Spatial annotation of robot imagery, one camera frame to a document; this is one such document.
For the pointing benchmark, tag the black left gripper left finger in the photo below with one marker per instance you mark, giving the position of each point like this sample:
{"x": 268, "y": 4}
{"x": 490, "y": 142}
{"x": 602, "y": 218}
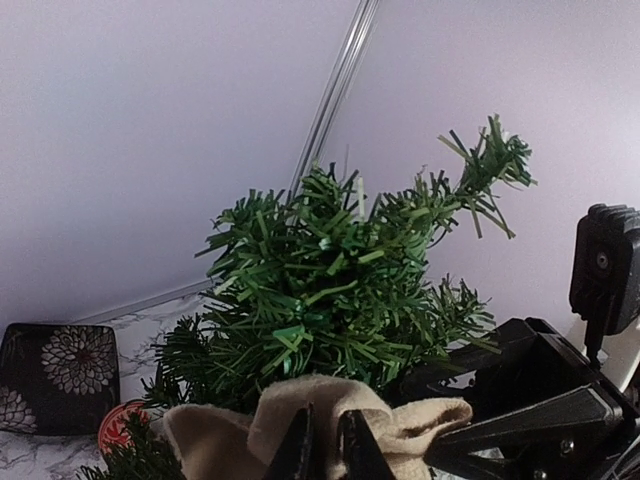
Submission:
{"x": 294, "y": 457}

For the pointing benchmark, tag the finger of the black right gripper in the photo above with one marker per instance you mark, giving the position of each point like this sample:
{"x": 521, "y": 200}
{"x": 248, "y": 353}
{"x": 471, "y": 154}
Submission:
{"x": 562, "y": 437}
{"x": 509, "y": 373}

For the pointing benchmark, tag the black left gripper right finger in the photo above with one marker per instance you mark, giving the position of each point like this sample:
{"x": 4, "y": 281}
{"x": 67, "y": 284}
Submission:
{"x": 359, "y": 451}

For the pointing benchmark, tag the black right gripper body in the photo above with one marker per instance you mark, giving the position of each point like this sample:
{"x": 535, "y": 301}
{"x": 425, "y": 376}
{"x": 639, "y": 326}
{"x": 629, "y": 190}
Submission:
{"x": 564, "y": 369}

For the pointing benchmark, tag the beige burlap bow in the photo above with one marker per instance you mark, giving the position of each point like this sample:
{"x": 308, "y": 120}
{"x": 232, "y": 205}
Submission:
{"x": 217, "y": 443}

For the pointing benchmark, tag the small green christmas tree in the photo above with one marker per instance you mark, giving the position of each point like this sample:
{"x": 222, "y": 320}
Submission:
{"x": 322, "y": 282}

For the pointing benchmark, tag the red white patterned bowl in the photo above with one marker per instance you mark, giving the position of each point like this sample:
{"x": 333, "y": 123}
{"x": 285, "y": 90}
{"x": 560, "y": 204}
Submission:
{"x": 113, "y": 431}

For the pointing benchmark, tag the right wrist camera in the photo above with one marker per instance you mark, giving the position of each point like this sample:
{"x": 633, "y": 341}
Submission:
{"x": 604, "y": 291}

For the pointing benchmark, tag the right aluminium corner post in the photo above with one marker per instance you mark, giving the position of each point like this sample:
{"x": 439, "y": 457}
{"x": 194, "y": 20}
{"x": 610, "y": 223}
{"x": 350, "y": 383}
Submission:
{"x": 341, "y": 77}

